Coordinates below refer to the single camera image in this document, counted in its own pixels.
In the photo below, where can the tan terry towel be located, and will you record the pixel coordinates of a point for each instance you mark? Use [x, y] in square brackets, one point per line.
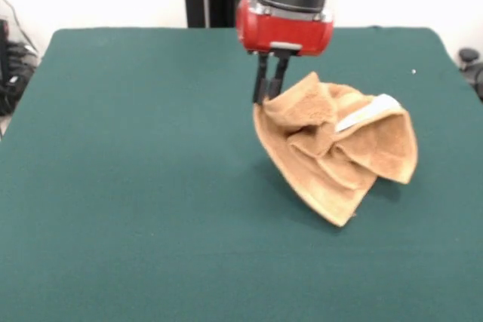
[370, 148]

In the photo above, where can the dark green table cloth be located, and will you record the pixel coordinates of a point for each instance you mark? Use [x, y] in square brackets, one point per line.
[113, 186]

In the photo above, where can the black equipment pile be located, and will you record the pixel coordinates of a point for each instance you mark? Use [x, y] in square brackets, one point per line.
[17, 73]

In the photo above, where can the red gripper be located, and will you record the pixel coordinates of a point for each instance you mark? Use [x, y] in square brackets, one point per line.
[287, 31]

